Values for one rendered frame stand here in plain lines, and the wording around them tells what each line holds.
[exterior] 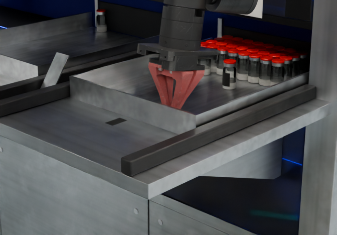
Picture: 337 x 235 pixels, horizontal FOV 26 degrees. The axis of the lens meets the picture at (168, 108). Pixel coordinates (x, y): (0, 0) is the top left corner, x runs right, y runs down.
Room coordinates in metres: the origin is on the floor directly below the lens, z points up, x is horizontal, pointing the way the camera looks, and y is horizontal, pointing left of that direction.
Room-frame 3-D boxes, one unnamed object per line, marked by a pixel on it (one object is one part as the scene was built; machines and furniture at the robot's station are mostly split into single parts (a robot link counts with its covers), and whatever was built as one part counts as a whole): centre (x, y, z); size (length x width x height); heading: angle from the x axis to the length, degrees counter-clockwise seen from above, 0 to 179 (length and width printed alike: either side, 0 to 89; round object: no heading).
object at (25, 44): (1.35, 0.19, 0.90); 0.34 x 0.26 x 0.04; 137
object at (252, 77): (1.18, -0.12, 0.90); 0.18 x 0.02 x 0.05; 47
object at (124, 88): (1.12, -0.06, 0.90); 0.34 x 0.26 x 0.04; 137
